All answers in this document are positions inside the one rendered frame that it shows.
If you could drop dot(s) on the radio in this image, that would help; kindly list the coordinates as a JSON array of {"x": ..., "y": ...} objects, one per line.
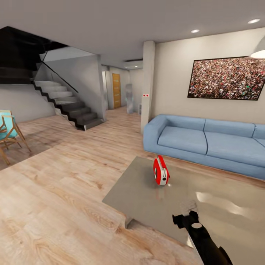
[{"x": 160, "y": 171}]

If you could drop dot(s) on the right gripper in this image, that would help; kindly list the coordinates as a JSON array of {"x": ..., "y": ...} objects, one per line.
[{"x": 181, "y": 220}]

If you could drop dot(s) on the coffee table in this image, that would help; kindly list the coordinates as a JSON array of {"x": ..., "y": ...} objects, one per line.
[{"x": 233, "y": 214}]

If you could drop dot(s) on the stairs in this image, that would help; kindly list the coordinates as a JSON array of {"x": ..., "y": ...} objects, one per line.
[{"x": 22, "y": 62}]

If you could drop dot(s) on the standing mirror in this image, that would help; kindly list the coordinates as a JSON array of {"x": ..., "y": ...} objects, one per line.
[{"x": 130, "y": 105}]

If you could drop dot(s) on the picture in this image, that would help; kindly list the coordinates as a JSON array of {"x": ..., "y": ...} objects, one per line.
[{"x": 236, "y": 78}]

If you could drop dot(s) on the sofa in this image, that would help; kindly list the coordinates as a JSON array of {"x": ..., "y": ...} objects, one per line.
[{"x": 230, "y": 146}]

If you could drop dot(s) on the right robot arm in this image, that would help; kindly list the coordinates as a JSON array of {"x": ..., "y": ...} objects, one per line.
[{"x": 206, "y": 250}]

